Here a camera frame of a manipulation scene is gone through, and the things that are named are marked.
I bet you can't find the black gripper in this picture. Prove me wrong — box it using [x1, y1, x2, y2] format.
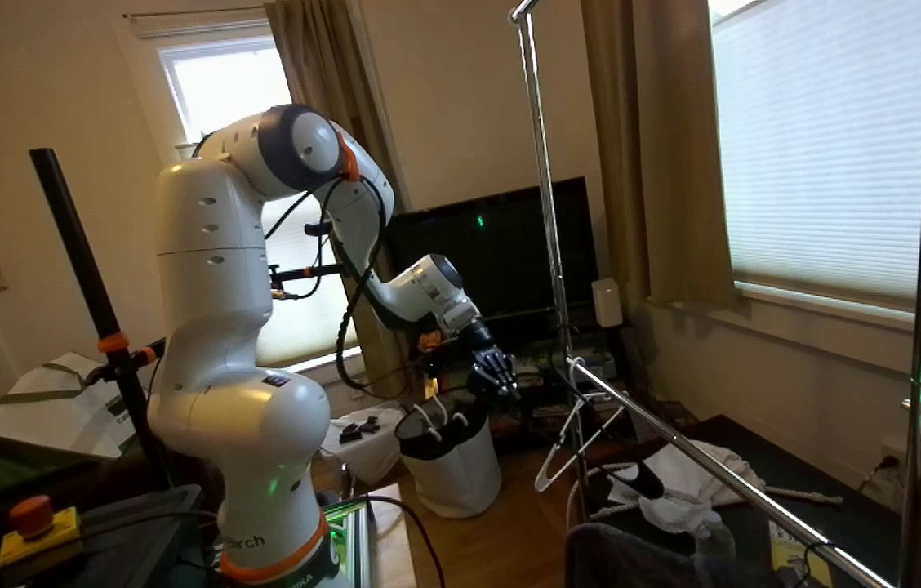
[461, 322, 523, 403]

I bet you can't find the white fabric bin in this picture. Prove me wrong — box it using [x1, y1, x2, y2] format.
[392, 397, 507, 522]

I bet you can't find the black flat screen television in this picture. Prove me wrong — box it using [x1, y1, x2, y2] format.
[378, 177, 600, 352]

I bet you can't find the small white box device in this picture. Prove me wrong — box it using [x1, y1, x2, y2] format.
[587, 274, 629, 331]

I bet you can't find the white box with game controllers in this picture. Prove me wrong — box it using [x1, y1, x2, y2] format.
[317, 405, 413, 490]

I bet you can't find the white crumpled cloth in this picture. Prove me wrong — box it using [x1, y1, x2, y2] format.
[600, 438, 770, 539]

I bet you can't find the dark blue grey garment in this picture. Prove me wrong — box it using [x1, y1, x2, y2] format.
[566, 521, 746, 588]

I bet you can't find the olive brown curtain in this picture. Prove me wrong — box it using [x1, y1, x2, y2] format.
[574, 0, 742, 318]
[263, 0, 419, 405]

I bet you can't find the yellow black printed box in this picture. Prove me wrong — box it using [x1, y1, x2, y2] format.
[768, 518, 838, 588]

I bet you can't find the sunlit bare window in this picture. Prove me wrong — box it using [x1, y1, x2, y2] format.
[152, 35, 363, 371]

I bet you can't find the white cellular window blind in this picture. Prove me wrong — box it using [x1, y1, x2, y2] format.
[705, 0, 921, 312]

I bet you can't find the black stand pole orange clamp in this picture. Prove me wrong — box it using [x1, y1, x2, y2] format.
[26, 145, 177, 497]

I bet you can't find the white papers stack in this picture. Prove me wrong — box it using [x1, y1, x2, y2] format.
[0, 350, 163, 465]

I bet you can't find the red yellow emergency stop button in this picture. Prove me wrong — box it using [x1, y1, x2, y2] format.
[0, 495, 86, 572]

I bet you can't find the black braided cable conduit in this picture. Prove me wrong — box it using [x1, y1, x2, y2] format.
[331, 174, 400, 398]

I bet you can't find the white wall outlet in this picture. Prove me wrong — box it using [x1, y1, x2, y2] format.
[868, 438, 912, 483]

